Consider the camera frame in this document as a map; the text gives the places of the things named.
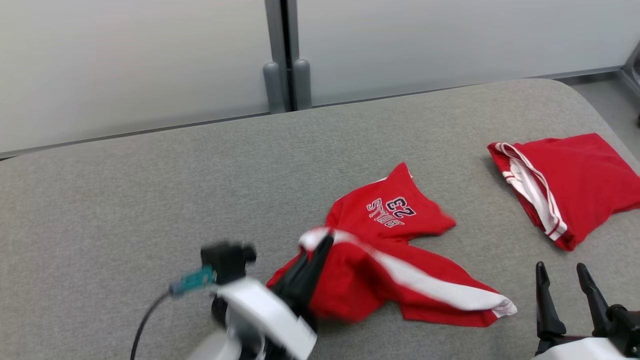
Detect silver metal frame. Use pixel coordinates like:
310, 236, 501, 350
620, 42, 640, 102

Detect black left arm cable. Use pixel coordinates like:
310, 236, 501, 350
129, 289, 174, 360

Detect red Bulls 23 jersey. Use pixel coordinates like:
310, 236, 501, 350
487, 132, 640, 252

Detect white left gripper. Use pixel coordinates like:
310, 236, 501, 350
210, 235, 335, 360

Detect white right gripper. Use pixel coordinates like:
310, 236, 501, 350
531, 261, 627, 360

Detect grey metal partition post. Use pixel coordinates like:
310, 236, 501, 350
264, 0, 300, 113

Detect red shorts with white stripes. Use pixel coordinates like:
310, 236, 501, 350
266, 162, 519, 329

